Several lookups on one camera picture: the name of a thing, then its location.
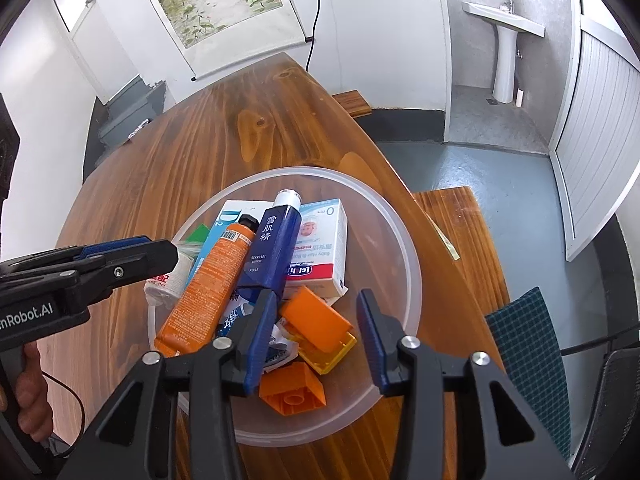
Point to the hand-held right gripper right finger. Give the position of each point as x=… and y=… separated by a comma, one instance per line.
x=372, y=345

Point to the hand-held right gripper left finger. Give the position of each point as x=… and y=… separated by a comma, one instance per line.
x=260, y=340

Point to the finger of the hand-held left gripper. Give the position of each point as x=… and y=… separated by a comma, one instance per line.
x=140, y=265
x=115, y=247

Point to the blue white wrapper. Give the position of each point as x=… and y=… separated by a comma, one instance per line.
x=232, y=316

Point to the orange building block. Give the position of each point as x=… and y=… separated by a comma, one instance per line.
x=315, y=320
x=292, y=392

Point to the green building block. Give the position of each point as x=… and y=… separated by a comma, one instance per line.
x=198, y=234

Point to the orange tube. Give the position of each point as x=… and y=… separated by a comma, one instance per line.
x=210, y=285

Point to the dark blue bottle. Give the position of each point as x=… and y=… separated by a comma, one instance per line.
x=272, y=250

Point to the translucent plastic bowl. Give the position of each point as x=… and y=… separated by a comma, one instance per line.
x=370, y=240

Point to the pink white carton box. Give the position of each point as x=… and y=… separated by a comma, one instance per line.
x=325, y=250

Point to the person's left hand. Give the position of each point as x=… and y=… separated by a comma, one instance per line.
x=32, y=395

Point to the red white packet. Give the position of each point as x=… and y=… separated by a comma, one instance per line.
x=165, y=282

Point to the yellow building block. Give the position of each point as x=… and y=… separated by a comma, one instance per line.
x=330, y=357

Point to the blue white medicine box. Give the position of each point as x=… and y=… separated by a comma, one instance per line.
x=235, y=210

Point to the long wooden bench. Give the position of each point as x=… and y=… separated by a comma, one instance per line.
x=475, y=270

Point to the grey storage box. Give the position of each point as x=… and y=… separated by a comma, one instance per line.
x=127, y=115

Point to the wooden desk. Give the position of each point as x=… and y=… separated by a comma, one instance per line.
x=200, y=135

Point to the black panel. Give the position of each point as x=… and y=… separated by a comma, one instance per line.
x=7, y=150

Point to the dark checkered cloth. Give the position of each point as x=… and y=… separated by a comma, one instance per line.
x=530, y=350

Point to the white interior door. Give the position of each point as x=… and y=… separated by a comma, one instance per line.
x=100, y=50

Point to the small wooden bench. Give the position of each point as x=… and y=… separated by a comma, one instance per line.
x=352, y=102

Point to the small white container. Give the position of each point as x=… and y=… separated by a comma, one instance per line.
x=520, y=97

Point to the white slatted door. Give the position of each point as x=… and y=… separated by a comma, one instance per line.
x=595, y=135

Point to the wall scroll painting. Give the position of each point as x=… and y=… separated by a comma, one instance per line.
x=210, y=0

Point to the white pedestal sink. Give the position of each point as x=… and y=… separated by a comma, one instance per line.
x=505, y=60

